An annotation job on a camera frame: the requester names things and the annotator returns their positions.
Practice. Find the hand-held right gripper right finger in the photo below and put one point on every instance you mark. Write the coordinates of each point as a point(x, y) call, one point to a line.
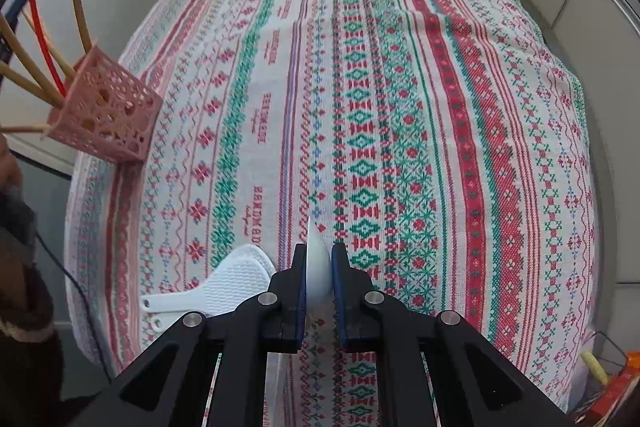
point(340, 292)

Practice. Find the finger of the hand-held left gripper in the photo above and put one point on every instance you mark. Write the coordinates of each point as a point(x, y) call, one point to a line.
point(22, 2)

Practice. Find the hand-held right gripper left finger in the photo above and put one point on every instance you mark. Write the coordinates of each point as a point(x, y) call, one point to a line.
point(300, 287)

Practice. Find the white plastic spoon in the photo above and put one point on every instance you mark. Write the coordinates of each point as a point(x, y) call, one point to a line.
point(317, 267)

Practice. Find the red plastic spork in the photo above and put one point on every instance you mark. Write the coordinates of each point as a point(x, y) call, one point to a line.
point(47, 52)

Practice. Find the pink perforated utensil basket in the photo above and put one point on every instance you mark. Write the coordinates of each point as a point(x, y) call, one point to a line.
point(115, 117)

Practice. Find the person's left forearm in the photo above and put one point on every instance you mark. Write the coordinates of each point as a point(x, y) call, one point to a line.
point(20, 287)

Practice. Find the person's left hand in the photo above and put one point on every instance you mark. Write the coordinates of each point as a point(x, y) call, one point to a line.
point(7, 167)

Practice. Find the white rice paddle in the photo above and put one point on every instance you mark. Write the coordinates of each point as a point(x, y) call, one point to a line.
point(250, 251)
point(230, 282)

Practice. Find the patterned tablecloth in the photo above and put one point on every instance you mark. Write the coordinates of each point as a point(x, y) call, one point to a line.
point(400, 107)

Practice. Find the corn cob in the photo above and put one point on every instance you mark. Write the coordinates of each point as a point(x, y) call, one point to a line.
point(594, 364)

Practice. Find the red cardboard box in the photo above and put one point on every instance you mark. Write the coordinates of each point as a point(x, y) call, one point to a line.
point(620, 394)

